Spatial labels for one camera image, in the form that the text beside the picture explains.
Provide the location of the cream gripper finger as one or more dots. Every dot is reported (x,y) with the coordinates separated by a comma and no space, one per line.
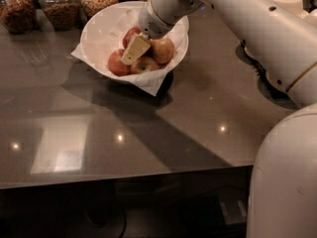
(138,45)

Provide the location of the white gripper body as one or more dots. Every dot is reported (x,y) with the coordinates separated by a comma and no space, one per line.
(153,22)

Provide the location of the red apple with sticker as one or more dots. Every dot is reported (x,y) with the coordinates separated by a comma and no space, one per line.
(129,35)

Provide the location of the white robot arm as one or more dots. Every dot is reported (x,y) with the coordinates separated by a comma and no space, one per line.
(283,193)

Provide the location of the yellow-red apple front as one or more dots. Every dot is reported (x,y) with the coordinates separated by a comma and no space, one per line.
(144,64)

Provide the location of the yellow-red apple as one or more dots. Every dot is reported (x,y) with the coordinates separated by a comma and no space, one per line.
(144,64)
(162,50)

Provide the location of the yellow-red apple right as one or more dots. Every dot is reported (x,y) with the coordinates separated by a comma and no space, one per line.
(162,50)

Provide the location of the red apple left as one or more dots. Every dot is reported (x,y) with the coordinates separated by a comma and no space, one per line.
(116,66)

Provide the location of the white bowl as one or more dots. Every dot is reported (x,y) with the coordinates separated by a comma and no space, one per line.
(102,33)

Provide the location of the left paper bowl stack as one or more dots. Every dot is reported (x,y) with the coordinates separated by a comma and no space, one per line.
(287,2)

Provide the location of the white paper liner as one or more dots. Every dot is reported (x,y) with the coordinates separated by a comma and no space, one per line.
(148,81)

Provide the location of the glass jar far left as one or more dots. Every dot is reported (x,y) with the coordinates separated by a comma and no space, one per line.
(18,16)

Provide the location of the black rubber mat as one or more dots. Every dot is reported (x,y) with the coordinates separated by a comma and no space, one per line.
(269,92)

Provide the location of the black power box below table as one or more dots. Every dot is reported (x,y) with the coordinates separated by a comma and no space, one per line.
(222,211)

